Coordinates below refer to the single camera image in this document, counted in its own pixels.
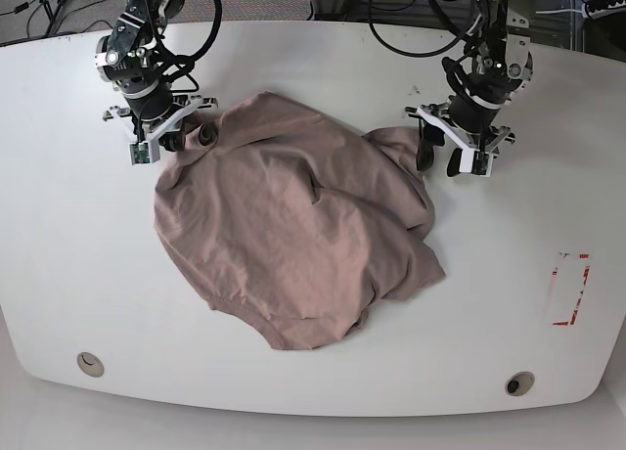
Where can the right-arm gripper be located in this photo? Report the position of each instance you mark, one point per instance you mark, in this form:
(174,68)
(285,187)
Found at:
(159,116)

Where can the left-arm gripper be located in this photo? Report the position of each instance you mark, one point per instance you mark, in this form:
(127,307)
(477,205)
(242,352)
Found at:
(471,116)

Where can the dusty pink T-shirt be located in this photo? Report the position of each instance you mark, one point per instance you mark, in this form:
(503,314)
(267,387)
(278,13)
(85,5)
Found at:
(278,215)

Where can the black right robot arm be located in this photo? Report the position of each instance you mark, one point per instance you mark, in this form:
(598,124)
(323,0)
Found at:
(156,84)

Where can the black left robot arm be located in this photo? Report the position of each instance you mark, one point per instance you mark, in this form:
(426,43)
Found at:
(495,65)

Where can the red tape marking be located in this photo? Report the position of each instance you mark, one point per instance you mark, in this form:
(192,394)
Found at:
(566,288)

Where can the white power strip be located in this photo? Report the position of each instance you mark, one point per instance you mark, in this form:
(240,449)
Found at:
(595,9)

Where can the left table grommet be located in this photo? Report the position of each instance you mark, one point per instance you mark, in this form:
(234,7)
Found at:
(90,364)

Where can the table grommet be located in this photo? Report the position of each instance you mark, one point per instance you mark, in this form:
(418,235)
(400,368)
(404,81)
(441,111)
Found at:
(90,364)
(519,384)

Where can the right table grommet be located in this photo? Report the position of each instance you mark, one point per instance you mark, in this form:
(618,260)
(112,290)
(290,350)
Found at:
(519,384)

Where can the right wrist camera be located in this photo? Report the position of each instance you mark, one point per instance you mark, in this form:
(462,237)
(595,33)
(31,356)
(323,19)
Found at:
(145,152)

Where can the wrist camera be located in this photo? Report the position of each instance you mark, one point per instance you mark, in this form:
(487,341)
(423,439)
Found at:
(476,162)
(145,152)

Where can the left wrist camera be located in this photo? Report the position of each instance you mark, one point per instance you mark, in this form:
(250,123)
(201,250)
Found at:
(476,162)

